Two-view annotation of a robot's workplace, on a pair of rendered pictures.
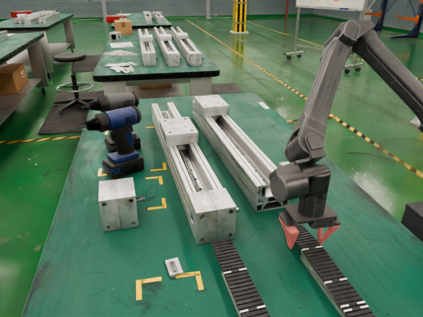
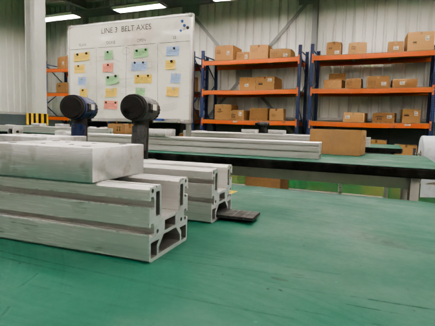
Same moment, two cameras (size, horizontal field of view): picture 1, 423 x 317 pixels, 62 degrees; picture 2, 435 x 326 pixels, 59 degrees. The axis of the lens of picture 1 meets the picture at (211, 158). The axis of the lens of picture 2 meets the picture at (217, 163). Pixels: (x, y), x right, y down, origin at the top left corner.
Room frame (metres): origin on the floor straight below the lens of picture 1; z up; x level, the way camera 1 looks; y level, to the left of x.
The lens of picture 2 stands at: (1.91, -0.30, 0.93)
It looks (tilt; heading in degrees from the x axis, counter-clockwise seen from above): 6 degrees down; 125
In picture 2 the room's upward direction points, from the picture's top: 1 degrees clockwise
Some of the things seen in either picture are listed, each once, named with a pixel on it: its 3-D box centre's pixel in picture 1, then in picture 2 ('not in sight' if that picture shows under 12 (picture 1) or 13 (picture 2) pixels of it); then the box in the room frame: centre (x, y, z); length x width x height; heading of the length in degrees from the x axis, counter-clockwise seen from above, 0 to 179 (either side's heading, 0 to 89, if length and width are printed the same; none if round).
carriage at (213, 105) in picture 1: (211, 107); (69, 168); (1.45, 0.00, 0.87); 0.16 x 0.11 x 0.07; 15
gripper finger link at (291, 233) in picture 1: (297, 231); not in sight; (0.65, -0.20, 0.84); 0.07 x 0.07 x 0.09; 13
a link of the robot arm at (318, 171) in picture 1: (313, 180); not in sight; (0.65, -0.22, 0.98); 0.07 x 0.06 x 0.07; 114
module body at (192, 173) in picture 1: (179, 146); (36, 175); (1.16, 0.12, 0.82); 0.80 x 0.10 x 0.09; 15
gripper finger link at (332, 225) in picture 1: (317, 228); not in sight; (0.66, -0.25, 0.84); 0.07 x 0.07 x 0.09; 13
